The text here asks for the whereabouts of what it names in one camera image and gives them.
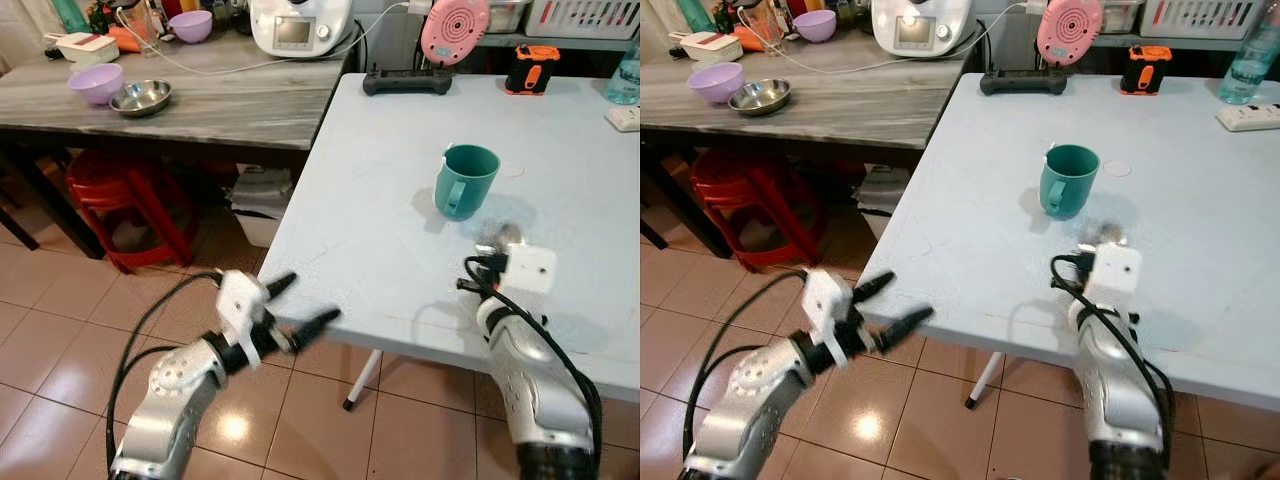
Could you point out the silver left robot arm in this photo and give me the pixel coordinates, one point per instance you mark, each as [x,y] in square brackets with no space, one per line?
[750,390]
[175,390]

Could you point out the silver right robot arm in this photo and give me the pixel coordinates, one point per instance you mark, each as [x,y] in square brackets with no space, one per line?
[535,390]
[1120,390]

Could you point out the white table leg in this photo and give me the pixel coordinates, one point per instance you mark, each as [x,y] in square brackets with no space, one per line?
[362,382]
[984,382]

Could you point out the white plastic bin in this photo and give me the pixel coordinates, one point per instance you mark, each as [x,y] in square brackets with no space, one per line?
[258,205]
[882,200]

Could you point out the teal plastic mug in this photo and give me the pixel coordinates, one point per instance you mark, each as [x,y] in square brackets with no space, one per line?
[1072,185]
[468,185]

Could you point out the round white table disc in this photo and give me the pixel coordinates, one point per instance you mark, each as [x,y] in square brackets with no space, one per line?
[1117,168]
[511,169]

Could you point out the red plastic stool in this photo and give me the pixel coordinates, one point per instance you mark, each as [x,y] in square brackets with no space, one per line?
[745,190]
[125,190]

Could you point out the black handheld controller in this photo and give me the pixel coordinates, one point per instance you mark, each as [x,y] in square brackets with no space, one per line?
[1024,82]
[407,82]

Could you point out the white power strip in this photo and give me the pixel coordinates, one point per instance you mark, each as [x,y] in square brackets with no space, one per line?
[626,119]
[1250,117]

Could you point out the orange and black device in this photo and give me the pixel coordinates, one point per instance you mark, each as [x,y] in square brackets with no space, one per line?
[532,70]
[1146,70]

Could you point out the stainless steel bowl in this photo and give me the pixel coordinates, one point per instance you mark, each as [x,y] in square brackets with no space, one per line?
[760,97]
[141,98]

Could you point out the clear plastic water bottle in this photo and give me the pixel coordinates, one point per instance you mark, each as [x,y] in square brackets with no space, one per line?
[1250,65]
[626,78]

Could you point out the pink round device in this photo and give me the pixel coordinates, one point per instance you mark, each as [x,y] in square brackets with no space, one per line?
[455,30]
[1070,30]

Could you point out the large purple plastic bowl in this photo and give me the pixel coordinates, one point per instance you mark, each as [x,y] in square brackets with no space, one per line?
[97,86]
[716,84]

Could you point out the white kitchen appliance with screen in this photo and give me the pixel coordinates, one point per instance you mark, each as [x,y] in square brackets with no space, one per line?
[300,25]
[922,25]

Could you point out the small purple plastic bowl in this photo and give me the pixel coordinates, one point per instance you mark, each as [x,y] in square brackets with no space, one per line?
[191,27]
[815,26]

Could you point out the white plastic basket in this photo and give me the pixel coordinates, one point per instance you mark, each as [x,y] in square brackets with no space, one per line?
[1200,18]
[585,18]

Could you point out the orange carrot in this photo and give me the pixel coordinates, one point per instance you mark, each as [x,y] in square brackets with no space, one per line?
[748,39]
[126,40]

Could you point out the white lidded food box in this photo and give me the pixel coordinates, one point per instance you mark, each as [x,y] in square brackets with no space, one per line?
[88,46]
[712,45]

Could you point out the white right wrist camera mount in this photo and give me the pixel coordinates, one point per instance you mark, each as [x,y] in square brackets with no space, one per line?
[531,268]
[1116,270]

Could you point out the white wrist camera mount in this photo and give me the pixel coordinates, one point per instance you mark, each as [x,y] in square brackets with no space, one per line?
[1116,270]
[531,268]
[822,300]
[238,300]

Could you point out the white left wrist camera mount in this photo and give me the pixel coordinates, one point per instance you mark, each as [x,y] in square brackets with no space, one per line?
[238,300]
[822,300]

